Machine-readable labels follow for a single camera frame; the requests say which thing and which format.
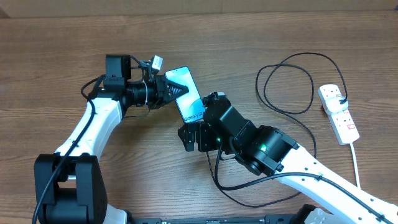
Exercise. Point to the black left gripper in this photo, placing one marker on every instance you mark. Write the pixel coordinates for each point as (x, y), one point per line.
(160, 84)

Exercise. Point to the white USB charger plug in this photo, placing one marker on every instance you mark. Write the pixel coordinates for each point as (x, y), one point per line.
(336, 104)

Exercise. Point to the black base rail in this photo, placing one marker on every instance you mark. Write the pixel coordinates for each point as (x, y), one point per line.
(267, 219)

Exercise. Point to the Samsung Galaxy smartphone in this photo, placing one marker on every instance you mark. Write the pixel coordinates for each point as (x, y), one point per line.
(190, 104)

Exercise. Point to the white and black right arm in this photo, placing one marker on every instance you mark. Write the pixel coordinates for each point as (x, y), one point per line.
(215, 125)

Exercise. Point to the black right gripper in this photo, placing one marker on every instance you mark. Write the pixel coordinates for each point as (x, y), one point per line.
(204, 130)

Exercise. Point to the white power extension strip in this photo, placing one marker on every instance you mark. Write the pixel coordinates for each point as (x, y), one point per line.
(342, 123)

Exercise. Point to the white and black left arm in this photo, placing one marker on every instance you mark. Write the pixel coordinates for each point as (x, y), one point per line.
(69, 185)

